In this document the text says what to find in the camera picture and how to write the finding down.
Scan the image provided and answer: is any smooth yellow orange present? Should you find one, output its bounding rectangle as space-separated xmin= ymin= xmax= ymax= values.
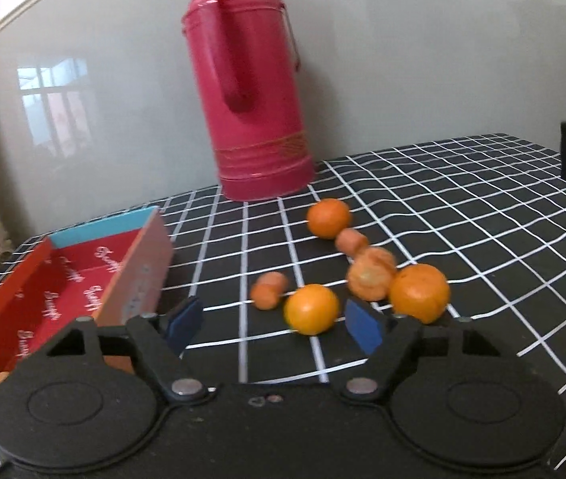
xmin=283 ymin=283 xmax=340 ymax=336

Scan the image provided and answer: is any large orange right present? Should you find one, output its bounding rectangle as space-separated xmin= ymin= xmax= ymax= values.
xmin=389 ymin=264 xmax=451 ymax=325

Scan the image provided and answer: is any wrinkled peeled tangerine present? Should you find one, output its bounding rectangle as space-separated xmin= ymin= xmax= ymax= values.
xmin=347 ymin=247 xmax=397 ymax=302

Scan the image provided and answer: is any colourful cardboard box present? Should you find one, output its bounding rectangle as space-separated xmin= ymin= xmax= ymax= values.
xmin=0 ymin=206 xmax=173 ymax=374

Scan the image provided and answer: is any small orange fruit upper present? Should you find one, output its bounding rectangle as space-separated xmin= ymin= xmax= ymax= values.
xmin=335 ymin=228 xmax=369 ymax=258

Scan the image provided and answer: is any far orange tangerine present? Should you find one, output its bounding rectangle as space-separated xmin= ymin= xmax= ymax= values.
xmin=307 ymin=198 xmax=352 ymax=240

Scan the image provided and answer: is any red thermos flask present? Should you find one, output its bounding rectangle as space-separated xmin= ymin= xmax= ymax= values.
xmin=182 ymin=0 xmax=314 ymax=201

